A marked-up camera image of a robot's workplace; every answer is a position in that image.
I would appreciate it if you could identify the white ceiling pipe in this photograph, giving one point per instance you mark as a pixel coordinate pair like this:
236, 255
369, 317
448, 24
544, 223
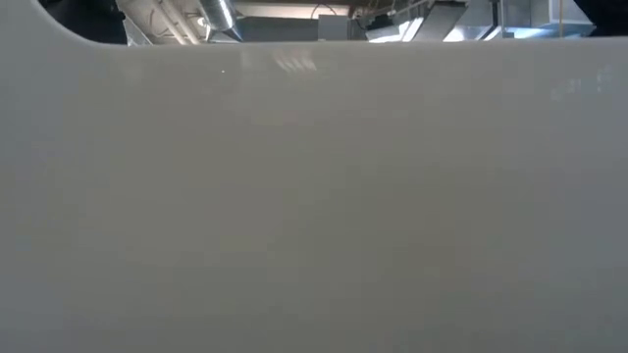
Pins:
157, 19

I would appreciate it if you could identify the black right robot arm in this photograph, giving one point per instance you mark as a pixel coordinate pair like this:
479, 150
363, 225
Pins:
608, 15

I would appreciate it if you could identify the white plastic tray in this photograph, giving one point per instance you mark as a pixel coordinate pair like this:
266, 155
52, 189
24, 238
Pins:
314, 196

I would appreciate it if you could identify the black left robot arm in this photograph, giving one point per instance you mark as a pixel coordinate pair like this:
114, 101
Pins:
83, 19

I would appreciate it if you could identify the silver round air duct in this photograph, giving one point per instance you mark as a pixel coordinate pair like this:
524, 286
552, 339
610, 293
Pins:
221, 15

